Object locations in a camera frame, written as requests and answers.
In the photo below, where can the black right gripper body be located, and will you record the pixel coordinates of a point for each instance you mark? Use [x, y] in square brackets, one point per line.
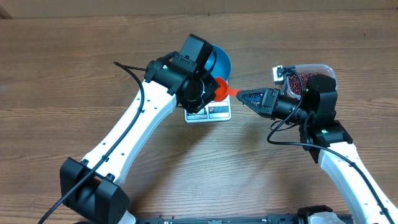
[270, 102]

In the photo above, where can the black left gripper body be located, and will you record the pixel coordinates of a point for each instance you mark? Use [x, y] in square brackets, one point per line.
[204, 93]

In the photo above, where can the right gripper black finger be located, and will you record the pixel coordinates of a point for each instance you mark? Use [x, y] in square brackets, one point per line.
[255, 93]
[254, 105]

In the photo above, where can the orange measuring scoop blue handle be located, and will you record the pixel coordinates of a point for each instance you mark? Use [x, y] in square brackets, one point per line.
[223, 91]

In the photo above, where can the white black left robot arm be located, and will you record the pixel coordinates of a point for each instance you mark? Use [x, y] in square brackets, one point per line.
[92, 187]

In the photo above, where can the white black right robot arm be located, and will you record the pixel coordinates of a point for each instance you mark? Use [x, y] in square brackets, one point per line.
[328, 142]

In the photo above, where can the white digital kitchen scale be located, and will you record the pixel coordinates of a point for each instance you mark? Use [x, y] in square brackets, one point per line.
[212, 112]

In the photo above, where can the blue plastic bowl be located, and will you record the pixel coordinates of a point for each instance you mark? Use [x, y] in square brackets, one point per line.
[218, 64]

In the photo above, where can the red adzuki beans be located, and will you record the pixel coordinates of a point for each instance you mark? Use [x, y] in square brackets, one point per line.
[295, 83]

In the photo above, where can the clear plastic food container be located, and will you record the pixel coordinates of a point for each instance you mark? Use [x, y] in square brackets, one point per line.
[311, 68]

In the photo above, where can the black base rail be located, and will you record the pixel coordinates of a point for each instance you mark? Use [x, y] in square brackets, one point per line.
[312, 214]

